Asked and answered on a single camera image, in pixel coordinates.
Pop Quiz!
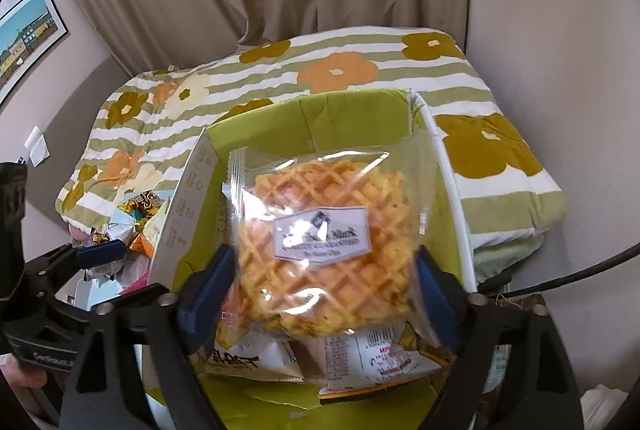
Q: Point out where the black cable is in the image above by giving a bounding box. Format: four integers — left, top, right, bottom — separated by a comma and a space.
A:
500, 242, 640, 297

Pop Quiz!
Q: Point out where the striped floral blanket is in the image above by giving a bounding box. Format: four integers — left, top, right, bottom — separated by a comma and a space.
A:
55, 27, 568, 286

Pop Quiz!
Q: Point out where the framed wall picture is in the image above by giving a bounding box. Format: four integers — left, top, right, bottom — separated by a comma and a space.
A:
0, 0, 68, 106

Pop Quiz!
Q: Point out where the waffle snack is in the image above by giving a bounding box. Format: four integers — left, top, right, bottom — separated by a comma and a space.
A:
222, 132, 442, 342

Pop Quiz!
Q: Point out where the white snack packet black print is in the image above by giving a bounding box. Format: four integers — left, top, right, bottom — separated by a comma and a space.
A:
205, 339, 306, 383

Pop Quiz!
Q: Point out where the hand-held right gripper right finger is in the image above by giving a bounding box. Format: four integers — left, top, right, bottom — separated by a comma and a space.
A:
412, 244, 586, 430

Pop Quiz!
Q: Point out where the white snack packet red label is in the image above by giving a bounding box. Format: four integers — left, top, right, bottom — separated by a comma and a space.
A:
317, 325, 457, 403

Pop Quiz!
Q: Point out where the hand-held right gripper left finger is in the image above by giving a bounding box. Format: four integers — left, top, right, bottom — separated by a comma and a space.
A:
59, 244, 238, 430

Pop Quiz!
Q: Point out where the pile of assorted snack packets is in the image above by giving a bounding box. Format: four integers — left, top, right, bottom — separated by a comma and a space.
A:
67, 190, 173, 291

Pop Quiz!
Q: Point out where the yellow-green cardboard box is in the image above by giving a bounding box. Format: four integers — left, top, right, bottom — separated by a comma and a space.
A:
150, 86, 477, 430

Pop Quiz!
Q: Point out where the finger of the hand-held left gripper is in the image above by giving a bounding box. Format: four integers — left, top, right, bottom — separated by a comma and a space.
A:
22, 239, 127, 293

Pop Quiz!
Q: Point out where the white wall switch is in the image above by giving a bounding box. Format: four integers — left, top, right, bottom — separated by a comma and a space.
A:
24, 125, 51, 167

